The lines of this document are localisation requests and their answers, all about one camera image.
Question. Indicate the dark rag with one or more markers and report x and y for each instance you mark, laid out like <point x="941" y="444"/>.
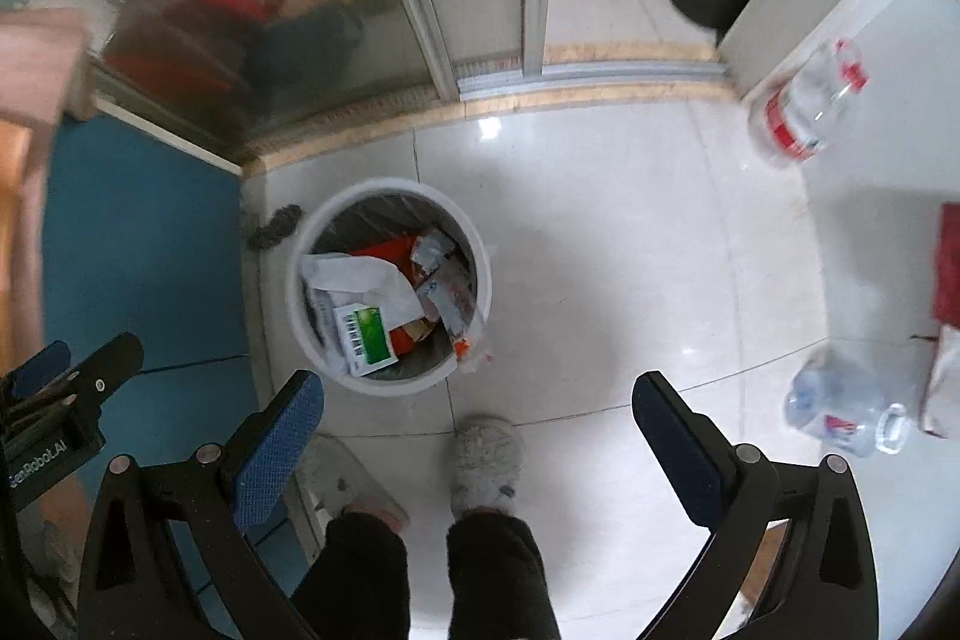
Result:
<point x="274" y="227"/>

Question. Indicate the red object behind glass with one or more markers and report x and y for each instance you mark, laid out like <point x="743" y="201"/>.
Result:
<point x="195" y="10"/>

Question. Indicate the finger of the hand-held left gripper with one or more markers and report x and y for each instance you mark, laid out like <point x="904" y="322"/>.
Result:
<point x="41" y="366"/>
<point x="112" y="361"/>

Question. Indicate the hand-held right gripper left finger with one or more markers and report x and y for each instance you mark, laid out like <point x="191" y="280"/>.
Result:
<point x="277" y="452"/>

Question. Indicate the person's left grey slipper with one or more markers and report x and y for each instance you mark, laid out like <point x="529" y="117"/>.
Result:
<point x="352" y="482"/>

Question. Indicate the person's left forearm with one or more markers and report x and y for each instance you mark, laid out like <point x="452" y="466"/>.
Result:
<point x="64" y="505"/>

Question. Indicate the green white packet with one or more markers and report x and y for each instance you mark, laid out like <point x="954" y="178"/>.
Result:
<point x="375" y="332"/>

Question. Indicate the person's grey slipper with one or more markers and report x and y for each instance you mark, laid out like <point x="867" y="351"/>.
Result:
<point x="484" y="467"/>
<point x="352" y="482"/>

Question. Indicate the person's right grey slipper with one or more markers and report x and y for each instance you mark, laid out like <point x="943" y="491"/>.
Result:
<point x="484" y="467"/>

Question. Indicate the red packet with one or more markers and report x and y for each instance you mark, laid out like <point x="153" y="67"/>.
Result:
<point x="390" y="251"/>

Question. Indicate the white tissue pack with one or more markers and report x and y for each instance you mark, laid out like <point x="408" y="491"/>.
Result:
<point x="945" y="377"/>

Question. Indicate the white tissue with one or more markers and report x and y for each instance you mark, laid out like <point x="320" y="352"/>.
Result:
<point x="349" y="272"/>

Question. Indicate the blue white wrapper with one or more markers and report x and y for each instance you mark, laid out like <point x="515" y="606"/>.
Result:
<point x="433" y="248"/>

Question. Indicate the white round trash bin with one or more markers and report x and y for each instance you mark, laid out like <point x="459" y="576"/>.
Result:
<point x="482" y="280"/>

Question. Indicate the person's right leg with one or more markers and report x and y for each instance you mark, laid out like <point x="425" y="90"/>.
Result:
<point x="499" y="580"/>

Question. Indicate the clear water bottle red label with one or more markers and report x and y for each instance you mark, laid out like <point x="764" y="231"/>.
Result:
<point x="847" y="400"/>
<point x="806" y="104"/>

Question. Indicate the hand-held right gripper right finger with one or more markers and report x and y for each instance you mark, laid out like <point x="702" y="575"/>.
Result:
<point x="679" y="452"/>

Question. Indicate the dark red object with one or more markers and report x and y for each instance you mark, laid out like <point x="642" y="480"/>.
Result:
<point x="949" y="265"/>

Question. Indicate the blue cabinet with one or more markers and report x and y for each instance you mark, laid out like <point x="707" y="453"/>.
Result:
<point x="142" y="250"/>

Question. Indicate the red white snack bag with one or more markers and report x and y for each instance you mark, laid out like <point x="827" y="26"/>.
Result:
<point x="450" y="302"/>

